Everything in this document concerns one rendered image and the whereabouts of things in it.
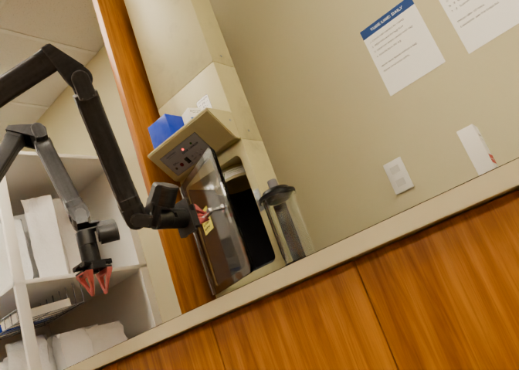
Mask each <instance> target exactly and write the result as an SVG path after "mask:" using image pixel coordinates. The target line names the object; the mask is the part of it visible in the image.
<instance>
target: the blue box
mask: <svg viewBox="0 0 519 370"><path fill-rule="evenodd" d="M183 126H184V122H183V119H182V117H181V116H175V115H170V114H163V115H162V116H161V117H160V118H159V119H157V120H156V121H155V122H154V123H153V124H152V125H151V126H150V127H149V128H148V131H149V135H150V136H151V141H152V144H153V147H154V149H155V148H157V147H158V146H159V145H160V144H162V143H163V142H164V141H166V140H167V139H168V138H169V137H170V136H172V135H173V134H174V133H175V132H176V131H178V130H179V129H180V128H181V127H183Z"/></svg>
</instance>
